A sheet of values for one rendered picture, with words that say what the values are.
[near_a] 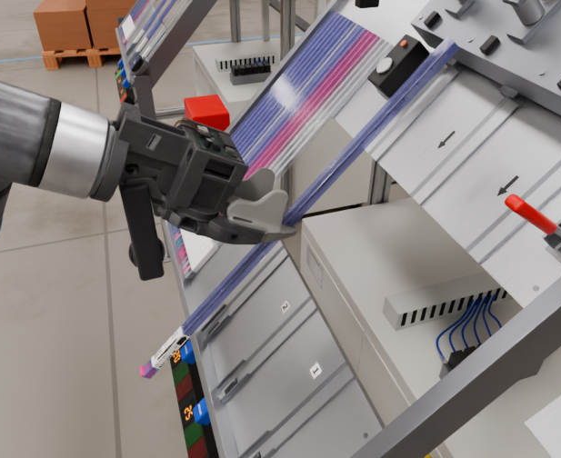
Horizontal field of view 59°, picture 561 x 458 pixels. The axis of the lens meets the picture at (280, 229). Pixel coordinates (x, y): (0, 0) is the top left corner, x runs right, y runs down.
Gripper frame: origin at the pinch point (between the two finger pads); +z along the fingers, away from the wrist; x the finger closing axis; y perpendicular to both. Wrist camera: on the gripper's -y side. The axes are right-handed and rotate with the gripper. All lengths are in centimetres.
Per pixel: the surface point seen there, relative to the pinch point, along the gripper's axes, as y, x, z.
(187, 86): -71, 309, 76
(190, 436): -36.0, -0.5, 4.3
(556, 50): 28.4, -4.8, 13.7
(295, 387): -16.4, -7.5, 8.4
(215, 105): -14, 84, 18
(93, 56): -93, 373, 18
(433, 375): -19.1, -0.6, 41.3
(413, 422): -5.2, -20.5, 10.0
